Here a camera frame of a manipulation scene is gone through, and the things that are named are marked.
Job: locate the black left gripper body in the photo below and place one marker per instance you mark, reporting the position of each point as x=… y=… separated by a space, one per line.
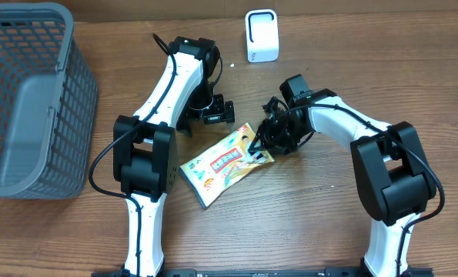
x=204 y=106

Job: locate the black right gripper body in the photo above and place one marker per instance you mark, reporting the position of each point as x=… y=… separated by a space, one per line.
x=281 y=134

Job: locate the yellow snack bag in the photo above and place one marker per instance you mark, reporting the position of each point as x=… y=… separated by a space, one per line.
x=223 y=165

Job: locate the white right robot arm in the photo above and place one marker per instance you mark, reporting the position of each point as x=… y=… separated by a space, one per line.
x=394 y=181

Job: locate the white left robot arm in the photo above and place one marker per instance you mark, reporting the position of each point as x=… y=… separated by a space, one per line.
x=141 y=163

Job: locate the white barcode scanner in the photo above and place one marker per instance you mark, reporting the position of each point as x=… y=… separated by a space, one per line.
x=262 y=36

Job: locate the grey plastic mesh basket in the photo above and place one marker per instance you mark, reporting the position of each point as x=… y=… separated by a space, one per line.
x=48 y=103

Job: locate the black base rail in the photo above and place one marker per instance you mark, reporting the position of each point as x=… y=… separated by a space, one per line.
x=290 y=272

